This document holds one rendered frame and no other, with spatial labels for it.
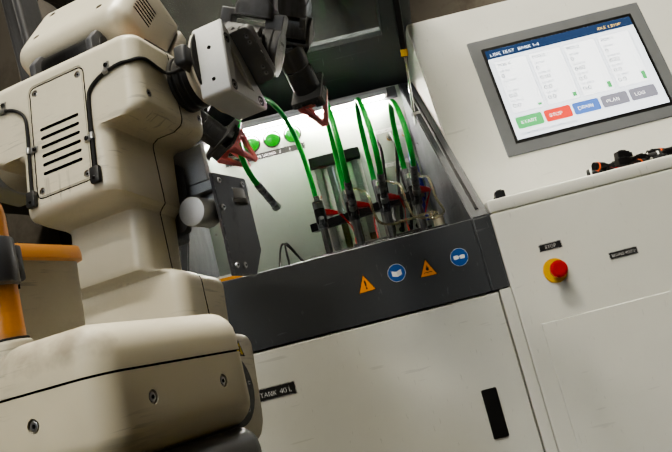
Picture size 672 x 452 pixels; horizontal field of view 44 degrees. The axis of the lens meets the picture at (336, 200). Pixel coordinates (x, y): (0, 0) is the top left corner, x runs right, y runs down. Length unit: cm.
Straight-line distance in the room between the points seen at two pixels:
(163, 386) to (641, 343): 125
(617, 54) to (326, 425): 121
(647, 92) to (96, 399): 177
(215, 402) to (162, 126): 48
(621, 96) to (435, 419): 96
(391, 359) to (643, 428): 53
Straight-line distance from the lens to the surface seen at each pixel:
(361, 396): 177
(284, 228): 234
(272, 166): 238
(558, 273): 179
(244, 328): 178
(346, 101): 239
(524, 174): 210
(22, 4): 167
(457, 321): 178
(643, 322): 187
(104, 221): 123
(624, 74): 228
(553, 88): 222
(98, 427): 75
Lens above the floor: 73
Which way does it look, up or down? 11 degrees up
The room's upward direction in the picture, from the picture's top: 14 degrees counter-clockwise
